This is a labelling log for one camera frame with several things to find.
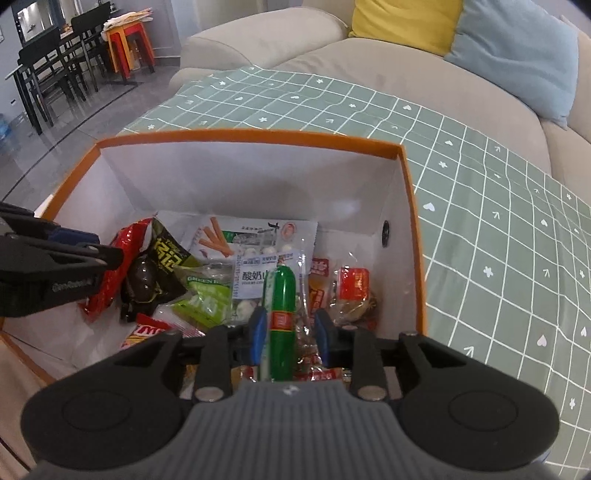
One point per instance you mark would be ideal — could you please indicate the small red brown snack packet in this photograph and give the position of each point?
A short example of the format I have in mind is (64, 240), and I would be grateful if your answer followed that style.
(353, 284)

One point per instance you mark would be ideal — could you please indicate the red packet with brown snack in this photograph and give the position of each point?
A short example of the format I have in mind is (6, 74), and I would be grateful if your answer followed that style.
(318, 290)

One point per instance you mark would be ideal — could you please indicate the yellow cushion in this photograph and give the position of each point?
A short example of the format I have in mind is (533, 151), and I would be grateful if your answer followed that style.
(406, 23)

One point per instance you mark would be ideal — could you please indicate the red white striped packet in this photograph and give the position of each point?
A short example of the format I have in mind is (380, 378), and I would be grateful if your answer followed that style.
(147, 332)

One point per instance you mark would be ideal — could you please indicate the green sausage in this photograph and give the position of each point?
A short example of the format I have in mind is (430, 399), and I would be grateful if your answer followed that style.
(281, 295)

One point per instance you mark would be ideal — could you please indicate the dark brown snack packet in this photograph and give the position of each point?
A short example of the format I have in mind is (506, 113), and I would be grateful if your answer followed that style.
(161, 272)

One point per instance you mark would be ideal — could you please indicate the beige sofa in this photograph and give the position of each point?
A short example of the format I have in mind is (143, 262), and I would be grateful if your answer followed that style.
(369, 64)

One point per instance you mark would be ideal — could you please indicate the green checked tablecloth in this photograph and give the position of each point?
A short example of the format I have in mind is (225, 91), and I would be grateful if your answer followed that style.
(485, 221)

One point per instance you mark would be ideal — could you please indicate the light blue cushion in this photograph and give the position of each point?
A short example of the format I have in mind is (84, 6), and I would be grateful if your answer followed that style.
(512, 50)

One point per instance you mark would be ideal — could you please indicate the red stool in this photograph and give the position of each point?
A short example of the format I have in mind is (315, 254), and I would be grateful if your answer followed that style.
(141, 34)

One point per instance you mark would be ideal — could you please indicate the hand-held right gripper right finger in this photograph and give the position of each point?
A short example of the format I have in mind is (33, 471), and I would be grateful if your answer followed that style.
(324, 339)

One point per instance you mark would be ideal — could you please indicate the pale folded cloth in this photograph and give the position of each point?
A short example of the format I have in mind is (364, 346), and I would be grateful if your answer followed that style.
(127, 21)

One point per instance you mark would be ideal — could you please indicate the orange cardboard box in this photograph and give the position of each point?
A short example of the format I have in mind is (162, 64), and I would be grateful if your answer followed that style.
(254, 175)

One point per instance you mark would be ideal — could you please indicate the orange stool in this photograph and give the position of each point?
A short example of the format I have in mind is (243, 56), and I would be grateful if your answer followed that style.
(121, 46)

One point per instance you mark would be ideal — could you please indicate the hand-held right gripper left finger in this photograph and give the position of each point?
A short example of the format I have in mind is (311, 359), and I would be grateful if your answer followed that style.
(258, 339)

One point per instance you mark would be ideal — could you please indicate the shiny red snack packet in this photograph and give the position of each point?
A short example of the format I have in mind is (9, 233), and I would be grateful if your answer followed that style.
(117, 277)

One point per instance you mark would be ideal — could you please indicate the clear snack packet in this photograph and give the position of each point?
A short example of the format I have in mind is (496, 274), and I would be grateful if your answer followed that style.
(251, 277)

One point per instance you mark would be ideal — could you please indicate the white breadstick packet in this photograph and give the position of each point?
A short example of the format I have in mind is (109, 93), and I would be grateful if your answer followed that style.
(240, 230)

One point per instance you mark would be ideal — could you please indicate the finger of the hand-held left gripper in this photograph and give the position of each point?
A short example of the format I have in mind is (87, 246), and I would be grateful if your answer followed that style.
(99, 258)
(76, 236)

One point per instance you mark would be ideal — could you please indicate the black dining chair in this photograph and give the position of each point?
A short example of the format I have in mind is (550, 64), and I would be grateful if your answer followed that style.
(90, 21)
(41, 53)

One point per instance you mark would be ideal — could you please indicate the green raisin packet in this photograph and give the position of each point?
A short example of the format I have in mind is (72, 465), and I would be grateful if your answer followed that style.
(207, 295)

